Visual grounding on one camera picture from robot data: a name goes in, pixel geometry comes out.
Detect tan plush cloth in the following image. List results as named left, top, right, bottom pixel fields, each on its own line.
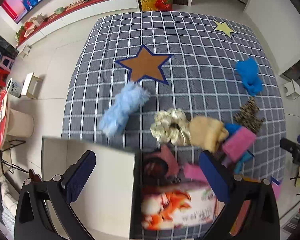
left=189, top=115, right=229, bottom=153

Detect blue fabric cloth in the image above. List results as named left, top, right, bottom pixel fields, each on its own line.
left=235, top=58, right=263, bottom=96

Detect light blue fluffy cloth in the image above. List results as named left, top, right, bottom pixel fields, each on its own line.
left=99, top=82, right=151, bottom=137

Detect red plastic stool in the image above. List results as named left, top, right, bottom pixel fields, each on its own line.
left=0, top=67, right=10, bottom=89

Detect cartoon printed box lid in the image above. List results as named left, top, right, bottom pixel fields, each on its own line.
left=140, top=180, right=252, bottom=236

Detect beige cylindrical bin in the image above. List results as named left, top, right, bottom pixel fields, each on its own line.
left=7, top=109, right=34, bottom=138

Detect pink plastic stool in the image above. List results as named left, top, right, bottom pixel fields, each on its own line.
left=0, top=56, right=14, bottom=72

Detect small white wooden stool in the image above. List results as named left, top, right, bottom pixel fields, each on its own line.
left=20, top=72, right=43, bottom=99

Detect cream dotted scrunchie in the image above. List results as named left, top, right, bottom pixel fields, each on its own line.
left=150, top=108, right=191, bottom=146

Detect large pink sponge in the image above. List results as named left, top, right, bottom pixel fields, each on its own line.
left=222, top=127, right=256, bottom=162

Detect white storage box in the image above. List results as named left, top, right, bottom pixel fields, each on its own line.
left=41, top=137, right=140, bottom=239

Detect red white tv cabinet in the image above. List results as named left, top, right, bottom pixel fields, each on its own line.
left=17, top=0, right=140, bottom=48

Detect leopard print cloth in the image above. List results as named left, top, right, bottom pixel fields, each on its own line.
left=233, top=97, right=265, bottom=134

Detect yellow red gift box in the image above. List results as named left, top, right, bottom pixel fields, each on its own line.
left=140, top=0, right=173, bottom=11

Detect grey checked star rug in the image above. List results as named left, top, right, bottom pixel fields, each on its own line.
left=61, top=11, right=287, bottom=240

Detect white printed bucket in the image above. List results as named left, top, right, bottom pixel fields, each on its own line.
left=6, top=78, right=23, bottom=98

